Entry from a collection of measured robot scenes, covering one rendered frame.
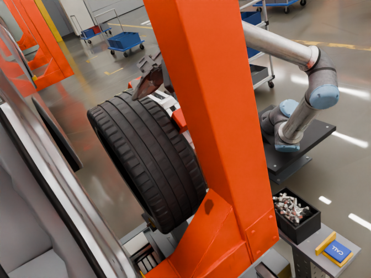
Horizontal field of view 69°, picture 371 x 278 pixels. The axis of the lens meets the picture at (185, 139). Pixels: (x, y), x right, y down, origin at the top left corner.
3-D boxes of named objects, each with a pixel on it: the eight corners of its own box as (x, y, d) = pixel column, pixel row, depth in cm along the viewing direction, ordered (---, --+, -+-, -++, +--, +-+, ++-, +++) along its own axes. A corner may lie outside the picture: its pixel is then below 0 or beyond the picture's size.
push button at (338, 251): (323, 252, 110) (323, 250, 108) (334, 242, 112) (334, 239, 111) (340, 265, 104) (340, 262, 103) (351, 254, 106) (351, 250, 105)
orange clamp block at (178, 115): (169, 121, 108) (171, 112, 99) (185, 111, 110) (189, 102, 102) (179, 135, 107) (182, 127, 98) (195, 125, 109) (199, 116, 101)
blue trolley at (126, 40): (110, 55, 703) (92, 16, 650) (130, 45, 724) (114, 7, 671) (125, 59, 627) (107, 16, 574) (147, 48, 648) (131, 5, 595)
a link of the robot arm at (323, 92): (294, 131, 188) (345, 66, 118) (296, 155, 182) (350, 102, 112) (271, 129, 189) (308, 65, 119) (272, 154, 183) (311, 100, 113)
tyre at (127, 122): (183, 264, 114) (131, 193, 168) (225, 230, 121) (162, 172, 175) (109, 135, 82) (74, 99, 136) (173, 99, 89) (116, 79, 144)
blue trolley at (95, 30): (83, 43, 969) (69, 16, 917) (107, 33, 1005) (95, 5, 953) (88, 44, 923) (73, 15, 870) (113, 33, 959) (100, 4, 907)
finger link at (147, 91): (131, 96, 101) (147, 77, 100) (139, 105, 98) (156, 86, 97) (126, 92, 98) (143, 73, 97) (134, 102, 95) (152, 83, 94)
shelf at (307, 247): (253, 216, 137) (253, 212, 136) (277, 197, 143) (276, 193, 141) (334, 281, 104) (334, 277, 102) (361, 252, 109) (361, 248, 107)
